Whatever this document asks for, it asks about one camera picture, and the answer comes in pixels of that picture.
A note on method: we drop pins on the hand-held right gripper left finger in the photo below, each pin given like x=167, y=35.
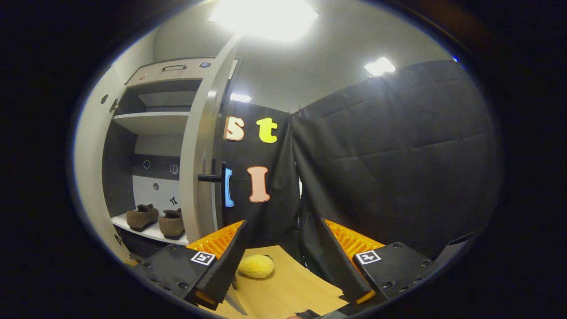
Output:
x=226, y=270

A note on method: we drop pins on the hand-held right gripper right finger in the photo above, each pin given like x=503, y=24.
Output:
x=339, y=266

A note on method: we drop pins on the brown fuzzy shoe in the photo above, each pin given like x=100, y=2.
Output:
x=141, y=217
x=172, y=223

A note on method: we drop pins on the white cabinet door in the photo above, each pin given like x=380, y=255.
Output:
x=197, y=133
x=91, y=177

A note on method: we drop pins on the white shoe cabinet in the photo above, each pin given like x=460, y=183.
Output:
x=155, y=122

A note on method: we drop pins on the yellow plush toy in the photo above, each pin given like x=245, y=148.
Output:
x=256, y=266

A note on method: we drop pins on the black backdrop cloth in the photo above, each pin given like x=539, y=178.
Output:
x=279, y=212
x=398, y=155

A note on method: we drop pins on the small ceiling light panel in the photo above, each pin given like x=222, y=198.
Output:
x=379, y=66
x=240, y=98

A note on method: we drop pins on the large ceiling light panel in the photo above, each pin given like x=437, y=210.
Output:
x=266, y=17

